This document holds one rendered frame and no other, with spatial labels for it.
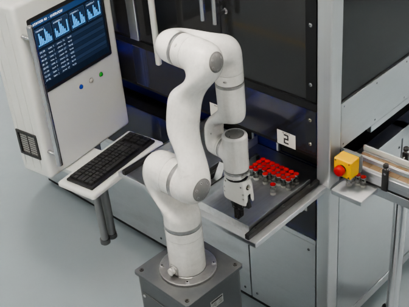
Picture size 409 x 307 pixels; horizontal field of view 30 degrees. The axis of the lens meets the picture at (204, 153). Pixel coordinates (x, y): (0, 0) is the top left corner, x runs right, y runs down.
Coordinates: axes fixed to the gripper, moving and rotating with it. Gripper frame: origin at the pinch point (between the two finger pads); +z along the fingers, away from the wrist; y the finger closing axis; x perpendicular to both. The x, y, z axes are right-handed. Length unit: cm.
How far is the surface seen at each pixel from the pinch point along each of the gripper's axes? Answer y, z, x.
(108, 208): 100, 56, -17
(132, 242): 109, 93, -35
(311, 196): -10.2, 5.2, -27.9
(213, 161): 33.5, 5.0, -23.0
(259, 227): -8.0, 3.5, -1.1
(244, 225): -4.3, 2.5, 2.0
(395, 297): -34, 58, -51
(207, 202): 17.4, 5.2, -2.1
